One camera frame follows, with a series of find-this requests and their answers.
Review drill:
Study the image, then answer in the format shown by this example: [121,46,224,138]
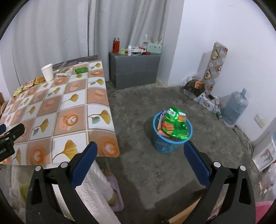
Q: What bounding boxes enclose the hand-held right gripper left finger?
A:
[25,141,98,224]

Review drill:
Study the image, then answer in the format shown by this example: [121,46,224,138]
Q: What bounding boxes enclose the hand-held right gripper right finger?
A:
[183,140,257,224]

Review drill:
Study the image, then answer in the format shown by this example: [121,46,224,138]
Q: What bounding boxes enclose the blue plastic basket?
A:
[152,110,193,154]

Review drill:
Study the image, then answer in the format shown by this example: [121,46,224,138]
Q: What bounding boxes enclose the large green red chip bag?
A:
[160,106,188,139]

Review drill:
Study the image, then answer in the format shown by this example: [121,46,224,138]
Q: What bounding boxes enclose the pink slipper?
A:
[103,170,125,213]

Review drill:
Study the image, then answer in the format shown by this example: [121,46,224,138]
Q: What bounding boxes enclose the orange white small packet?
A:
[22,80,36,90]

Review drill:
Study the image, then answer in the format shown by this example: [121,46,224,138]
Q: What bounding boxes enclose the table with patterned cloth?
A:
[0,60,120,165]

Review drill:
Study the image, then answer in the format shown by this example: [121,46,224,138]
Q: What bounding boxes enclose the white paper cup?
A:
[41,63,54,82]

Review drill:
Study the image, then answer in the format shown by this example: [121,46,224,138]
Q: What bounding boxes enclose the blue water jug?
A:
[222,88,249,127]

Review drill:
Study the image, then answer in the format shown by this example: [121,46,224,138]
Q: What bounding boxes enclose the olive white box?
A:
[56,68,73,77]

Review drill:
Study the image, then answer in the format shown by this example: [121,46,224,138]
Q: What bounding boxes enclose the dark snack box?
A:
[183,79,206,96]

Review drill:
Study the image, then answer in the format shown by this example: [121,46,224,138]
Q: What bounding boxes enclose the dark printed board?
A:
[53,55,100,71]

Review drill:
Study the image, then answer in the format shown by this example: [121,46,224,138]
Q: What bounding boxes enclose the white leaning panel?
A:
[197,50,214,80]

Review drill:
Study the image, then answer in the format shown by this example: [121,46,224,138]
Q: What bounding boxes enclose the grey cabinet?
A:
[108,51,161,89]

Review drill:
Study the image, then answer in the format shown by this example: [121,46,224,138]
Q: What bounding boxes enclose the grey curtain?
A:
[0,0,185,95]

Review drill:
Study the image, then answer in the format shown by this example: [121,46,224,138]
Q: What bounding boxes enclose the green white desk calendar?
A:
[146,42,162,54]

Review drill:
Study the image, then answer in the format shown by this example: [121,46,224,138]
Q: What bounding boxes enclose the white floor cable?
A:
[232,124,253,154]

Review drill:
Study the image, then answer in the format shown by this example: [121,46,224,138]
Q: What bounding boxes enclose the black cable bundle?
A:
[202,94,223,119]

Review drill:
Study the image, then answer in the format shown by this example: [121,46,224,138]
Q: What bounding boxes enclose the wall socket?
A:
[254,114,266,129]

